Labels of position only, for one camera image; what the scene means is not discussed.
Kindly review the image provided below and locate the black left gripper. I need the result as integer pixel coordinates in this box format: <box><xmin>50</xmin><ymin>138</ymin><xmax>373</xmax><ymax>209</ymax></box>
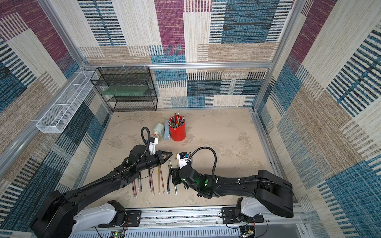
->
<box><xmin>136</xmin><ymin>151</ymin><xmax>174</xmax><ymax>174</ymax></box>

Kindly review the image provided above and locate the dark blue pencil clear cap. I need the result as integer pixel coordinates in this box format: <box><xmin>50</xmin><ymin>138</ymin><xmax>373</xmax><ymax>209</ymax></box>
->
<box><xmin>167</xmin><ymin>164</ymin><xmax>171</xmax><ymax>195</ymax></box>

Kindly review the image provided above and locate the red striped pencil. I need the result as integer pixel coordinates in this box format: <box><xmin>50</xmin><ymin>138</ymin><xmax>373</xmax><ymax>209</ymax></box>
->
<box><xmin>133</xmin><ymin>180</ymin><xmax>138</xmax><ymax>198</ymax></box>

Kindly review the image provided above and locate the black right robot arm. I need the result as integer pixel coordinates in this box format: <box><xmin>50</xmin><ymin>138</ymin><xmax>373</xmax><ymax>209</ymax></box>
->
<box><xmin>170</xmin><ymin>165</ymin><xmax>294</xmax><ymax>218</ymax></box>

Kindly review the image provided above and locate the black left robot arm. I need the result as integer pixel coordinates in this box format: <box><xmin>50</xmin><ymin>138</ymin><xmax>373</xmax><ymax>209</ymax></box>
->
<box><xmin>30</xmin><ymin>145</ymin><xmax>173</xmax><ymax>238</ymax></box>

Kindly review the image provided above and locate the light blue eraser box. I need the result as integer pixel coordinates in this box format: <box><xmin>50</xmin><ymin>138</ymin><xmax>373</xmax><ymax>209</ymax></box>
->
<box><xmin>164</xmin><ymin>120</ymin><xmax>170</xmax><ymax>140</ymax></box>

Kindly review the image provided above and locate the red pencil holder cup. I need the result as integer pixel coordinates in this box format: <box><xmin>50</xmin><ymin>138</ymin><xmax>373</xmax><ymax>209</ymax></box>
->
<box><xmin>168</xmin><ymin>115</ymin><xmax>186</xmax><ymax>141</ymax></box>

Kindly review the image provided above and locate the green board on shelf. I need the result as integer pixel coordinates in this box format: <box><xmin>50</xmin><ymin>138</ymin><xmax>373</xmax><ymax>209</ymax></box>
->
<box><xmin>101</xmin><ymin>86</ymin><xmax>149</xmax><ymax>96</ymax></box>

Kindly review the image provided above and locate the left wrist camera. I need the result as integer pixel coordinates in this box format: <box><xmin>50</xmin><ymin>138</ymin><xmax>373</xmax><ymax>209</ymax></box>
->
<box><xmin>149</xmin><ymin>137</ymin><xmax>159</xmax><ymax>155</ymax></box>

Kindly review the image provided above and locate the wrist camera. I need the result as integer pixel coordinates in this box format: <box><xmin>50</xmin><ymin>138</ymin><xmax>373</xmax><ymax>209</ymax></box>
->
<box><xmin>176</xmin><ymin>152</ymin><xmax>192</xmax><ymax>169</ymax></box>
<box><xmin>149</xmin><ymin>137</ymin><xmax>159</xmax><ymax>155</ymax></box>

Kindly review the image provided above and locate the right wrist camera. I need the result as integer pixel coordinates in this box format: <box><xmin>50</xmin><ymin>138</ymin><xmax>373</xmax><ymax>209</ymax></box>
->
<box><xmin>176</xmin><ymin>152</ymin><xmax>192</xmax><ymax>169</ymax></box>

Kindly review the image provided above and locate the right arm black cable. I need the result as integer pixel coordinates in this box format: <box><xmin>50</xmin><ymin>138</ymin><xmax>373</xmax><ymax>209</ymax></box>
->
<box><xmin>189</xmin><ymin>146</ymin><xmax>218</xmax><ymax>179</ymax></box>

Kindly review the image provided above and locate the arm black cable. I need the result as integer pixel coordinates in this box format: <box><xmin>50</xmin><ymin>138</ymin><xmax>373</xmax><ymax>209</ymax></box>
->
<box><xmin>77</xmin><ymin>126</ymin><xmax>151</xmax><ymax>191</ymax></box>
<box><xmin>189</xmin><ymin>146</ymin><xmax>218</xmax><ymax>179</ymax></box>

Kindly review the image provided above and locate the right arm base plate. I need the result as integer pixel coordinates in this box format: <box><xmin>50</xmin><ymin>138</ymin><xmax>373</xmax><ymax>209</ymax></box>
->
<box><xmin>218</xmin><ymin>207</ymin><xmax>265</xmax><ymax>224</ymax></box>

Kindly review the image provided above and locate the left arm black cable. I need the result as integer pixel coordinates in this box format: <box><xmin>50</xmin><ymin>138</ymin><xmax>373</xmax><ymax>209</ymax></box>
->
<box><xmin>77</xmin><ymin>126</ymin><xmax>151</xmax><ymax>191</ymax></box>

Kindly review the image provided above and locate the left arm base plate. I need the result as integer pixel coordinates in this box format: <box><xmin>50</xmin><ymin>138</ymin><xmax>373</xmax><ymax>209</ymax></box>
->
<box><xmin>123</xmin><ymin>210</ymin><xmax>142</xmax><ymax>228</ymax></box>

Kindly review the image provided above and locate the black wire mesh shelf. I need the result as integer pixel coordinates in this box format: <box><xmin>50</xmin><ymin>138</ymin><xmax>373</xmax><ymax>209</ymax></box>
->
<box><xmin>90</xmin><ymin>66</ymin><xmax>158</xmax><ymax>113</ymax></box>

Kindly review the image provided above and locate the white wire mesh basket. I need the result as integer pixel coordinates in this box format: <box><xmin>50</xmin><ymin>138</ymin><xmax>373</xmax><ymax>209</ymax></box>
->
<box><xmin>36</xmin><ymin>70</ymin><xmax>94</xmax><ymax>134</ymax></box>

